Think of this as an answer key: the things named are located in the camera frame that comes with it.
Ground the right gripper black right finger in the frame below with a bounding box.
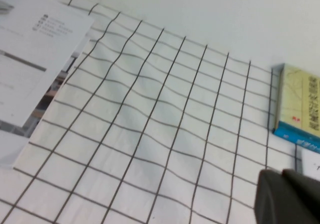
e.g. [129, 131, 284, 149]
[281, 168, 320, 224]

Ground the yellow and blue box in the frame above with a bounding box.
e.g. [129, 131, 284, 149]
[270, 62, 320, 148]

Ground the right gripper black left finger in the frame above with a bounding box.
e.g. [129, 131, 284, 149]
[254, 168, 301, 224]

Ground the white black-grid tablecloth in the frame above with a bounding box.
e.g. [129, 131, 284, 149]
[0, 0, 305, 224]

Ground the white product catalogue book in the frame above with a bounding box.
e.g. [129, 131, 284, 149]
[0, 0, 96, 170]

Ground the white paper sheet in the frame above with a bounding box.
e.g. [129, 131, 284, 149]
[298, 148, 320, 178]

